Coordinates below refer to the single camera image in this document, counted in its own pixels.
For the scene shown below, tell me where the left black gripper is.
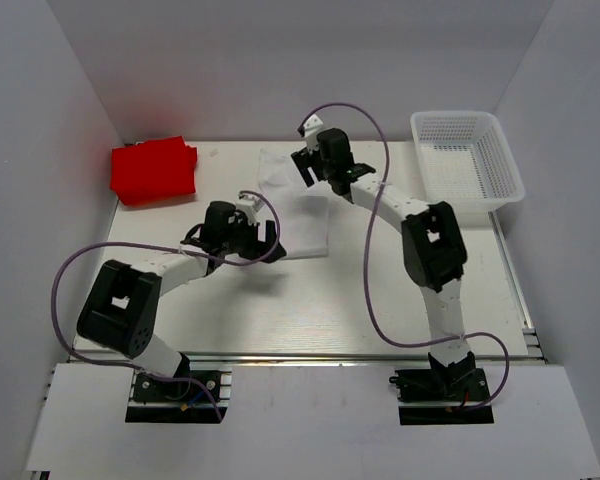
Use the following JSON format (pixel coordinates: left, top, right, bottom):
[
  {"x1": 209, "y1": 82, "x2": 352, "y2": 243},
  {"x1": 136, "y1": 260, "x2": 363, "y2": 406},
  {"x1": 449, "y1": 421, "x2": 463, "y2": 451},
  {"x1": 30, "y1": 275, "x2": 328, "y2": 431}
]
[{"x1": 222, "y1": 213, "x2": 286, "y2": 263}]

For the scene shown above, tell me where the white t-shirt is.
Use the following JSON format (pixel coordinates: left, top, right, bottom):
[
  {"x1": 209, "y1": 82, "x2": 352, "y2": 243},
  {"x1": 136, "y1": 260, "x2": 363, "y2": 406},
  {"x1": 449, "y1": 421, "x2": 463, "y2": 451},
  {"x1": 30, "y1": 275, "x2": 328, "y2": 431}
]
[{"x1": 258, "y1": 149, "x2": 329, "y2": 259}]

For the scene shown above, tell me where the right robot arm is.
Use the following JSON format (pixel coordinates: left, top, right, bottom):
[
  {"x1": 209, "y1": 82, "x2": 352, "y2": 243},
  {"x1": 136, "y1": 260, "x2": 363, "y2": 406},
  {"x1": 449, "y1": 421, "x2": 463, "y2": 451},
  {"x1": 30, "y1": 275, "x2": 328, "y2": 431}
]
[{"x1": 291, "y1": 125, "x2": 475, "y2": 399}]

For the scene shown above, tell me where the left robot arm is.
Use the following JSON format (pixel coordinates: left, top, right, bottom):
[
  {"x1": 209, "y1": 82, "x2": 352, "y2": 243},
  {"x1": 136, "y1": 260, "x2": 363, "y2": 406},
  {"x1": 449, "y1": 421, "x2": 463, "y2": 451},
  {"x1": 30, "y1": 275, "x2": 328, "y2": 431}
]
[{"x1": 77, "y1": 193, "x2": 286, "y2": 399}]

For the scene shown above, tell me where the folded red t-shirt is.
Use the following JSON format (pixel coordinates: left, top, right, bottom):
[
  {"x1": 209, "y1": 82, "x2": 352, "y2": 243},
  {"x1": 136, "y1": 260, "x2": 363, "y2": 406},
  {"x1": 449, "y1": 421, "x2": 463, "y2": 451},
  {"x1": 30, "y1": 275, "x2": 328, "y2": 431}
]
[{"x1": 110, "y1": 136, "x2": 198, "y2": 207}]

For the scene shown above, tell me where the white plastic basket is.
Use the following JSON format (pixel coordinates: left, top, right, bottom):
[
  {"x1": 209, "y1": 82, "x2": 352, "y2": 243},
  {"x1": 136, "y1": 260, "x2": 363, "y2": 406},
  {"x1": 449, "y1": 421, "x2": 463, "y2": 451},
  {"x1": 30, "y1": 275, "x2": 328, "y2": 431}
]
[{"x1": 410, "y1": 111, "x2": 525, "y2": 216}]

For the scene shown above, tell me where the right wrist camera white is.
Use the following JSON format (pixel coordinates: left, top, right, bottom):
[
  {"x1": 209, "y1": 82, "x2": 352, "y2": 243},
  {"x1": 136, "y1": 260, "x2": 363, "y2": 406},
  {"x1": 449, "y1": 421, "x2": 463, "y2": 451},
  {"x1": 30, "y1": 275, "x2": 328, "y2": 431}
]
[{"x1": 298, "y1": 114, "x2": 325, "y2": 152}]

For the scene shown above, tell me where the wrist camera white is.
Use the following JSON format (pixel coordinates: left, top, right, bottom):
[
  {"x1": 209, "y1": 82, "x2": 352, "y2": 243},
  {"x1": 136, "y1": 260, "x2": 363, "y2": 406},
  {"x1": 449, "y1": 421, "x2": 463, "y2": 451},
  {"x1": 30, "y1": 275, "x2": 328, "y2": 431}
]
[
  {"x1": 236, "y1": 193, "x2": 263, "y2": 225},
  {"x1": 298, "y1": 114, "x2": 325, "y2": 152}
]

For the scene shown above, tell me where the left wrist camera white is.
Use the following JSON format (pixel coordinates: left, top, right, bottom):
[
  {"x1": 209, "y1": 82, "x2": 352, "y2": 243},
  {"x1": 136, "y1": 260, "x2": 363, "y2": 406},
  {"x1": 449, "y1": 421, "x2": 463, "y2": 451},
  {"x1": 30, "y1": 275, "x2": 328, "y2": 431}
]
[{"x1": 236, "y1": 193, "x2": 263, "y2": 225}]

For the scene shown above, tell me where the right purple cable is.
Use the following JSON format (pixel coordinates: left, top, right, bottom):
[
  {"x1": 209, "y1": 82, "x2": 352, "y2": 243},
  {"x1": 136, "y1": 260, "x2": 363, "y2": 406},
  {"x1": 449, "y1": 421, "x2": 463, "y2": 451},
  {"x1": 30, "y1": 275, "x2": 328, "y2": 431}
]
[{"x1": 299, "y1": 102, "x2": 511, "y2": 412}]

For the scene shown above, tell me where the purple cable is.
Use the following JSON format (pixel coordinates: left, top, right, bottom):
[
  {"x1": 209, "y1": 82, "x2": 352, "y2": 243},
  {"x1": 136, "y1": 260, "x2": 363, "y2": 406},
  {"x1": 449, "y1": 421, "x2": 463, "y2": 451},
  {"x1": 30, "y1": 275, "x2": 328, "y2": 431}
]
[
  {"x1": 299, "y1": 102, "x2": 511, "y2": 412},
  {"x1": 52, "y1": 188, "x2": 281, "y2": 422}
]

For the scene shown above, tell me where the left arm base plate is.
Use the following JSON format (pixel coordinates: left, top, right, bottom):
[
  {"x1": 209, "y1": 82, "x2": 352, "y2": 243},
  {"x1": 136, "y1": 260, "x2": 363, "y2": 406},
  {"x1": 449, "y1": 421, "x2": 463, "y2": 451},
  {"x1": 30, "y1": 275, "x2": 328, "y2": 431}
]
[{"x1": 125, "y1": 366, "x2": 232, "y2": 425}]

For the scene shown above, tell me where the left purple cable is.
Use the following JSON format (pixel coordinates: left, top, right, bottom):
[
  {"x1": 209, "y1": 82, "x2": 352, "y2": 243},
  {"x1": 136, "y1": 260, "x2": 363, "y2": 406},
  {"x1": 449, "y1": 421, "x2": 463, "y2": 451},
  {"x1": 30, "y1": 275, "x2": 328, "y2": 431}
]
[{"x1": 52, "y1": 188, "x2": 281, "y2": 422}]

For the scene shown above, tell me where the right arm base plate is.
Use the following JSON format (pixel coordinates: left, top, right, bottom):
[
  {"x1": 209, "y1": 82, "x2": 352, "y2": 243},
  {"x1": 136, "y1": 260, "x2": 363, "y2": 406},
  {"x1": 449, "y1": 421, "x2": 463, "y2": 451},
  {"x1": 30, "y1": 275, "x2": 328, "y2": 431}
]
[{"x1": 388, "y1": 369, "x2": 494, "y2": 426}]

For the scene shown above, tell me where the aluminium table rail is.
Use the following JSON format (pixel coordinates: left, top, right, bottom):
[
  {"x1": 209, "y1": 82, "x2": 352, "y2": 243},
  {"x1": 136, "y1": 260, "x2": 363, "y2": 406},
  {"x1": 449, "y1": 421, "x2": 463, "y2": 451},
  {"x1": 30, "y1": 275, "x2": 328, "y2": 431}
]
[{"x1": 78, "y1": 347, "x2": 547, "y2": 364}]

